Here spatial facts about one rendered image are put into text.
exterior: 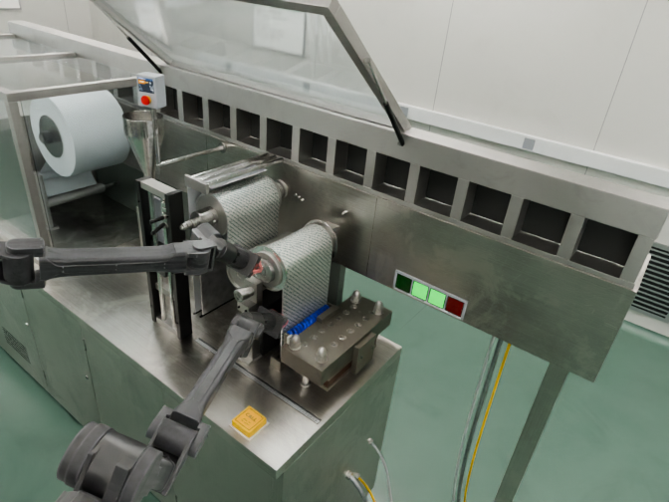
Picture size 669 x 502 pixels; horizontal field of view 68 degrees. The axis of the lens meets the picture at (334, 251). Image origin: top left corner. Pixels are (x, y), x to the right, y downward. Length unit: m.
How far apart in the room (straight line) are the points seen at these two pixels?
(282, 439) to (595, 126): 2.90
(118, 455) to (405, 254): 1.10
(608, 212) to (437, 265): 0.49
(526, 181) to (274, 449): 0.97
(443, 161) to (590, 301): 0.53
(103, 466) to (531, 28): 3.49
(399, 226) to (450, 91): 2.50
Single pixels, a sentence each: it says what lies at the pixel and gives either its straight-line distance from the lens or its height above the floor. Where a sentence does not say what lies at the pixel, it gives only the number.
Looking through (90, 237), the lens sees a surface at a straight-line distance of 2.30.
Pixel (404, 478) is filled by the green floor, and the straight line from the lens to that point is 2.58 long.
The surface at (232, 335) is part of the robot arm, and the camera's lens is 1.31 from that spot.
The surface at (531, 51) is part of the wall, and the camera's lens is 3.75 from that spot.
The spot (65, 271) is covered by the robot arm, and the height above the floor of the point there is 1.43.
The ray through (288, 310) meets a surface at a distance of 1.57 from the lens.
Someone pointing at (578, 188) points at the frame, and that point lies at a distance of 1.33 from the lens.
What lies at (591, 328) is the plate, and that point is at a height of 1.30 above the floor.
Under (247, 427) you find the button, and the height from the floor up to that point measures 0.92.
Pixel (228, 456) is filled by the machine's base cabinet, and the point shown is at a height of 0.75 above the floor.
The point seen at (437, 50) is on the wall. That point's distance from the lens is 3.99.
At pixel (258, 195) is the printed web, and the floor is 1.38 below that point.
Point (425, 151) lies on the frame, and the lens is 1.45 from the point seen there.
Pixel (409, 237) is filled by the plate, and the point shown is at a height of 1.35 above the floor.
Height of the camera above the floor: 2.06
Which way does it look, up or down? 30 degrees down
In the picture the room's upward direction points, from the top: 6 degrees clockwise
